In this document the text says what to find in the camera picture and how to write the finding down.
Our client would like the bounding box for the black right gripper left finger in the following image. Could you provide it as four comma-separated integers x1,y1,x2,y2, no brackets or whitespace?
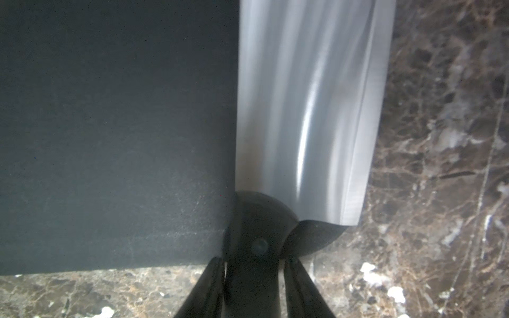
175,257,225,318

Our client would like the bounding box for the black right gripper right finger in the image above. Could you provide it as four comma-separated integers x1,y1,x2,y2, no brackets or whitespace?
284,258,335,318

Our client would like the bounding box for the black cutting board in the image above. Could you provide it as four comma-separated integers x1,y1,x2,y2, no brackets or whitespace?
1,1,239,275

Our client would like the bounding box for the black handled cleaver knife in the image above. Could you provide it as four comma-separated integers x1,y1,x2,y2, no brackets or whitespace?
223,1,396,317

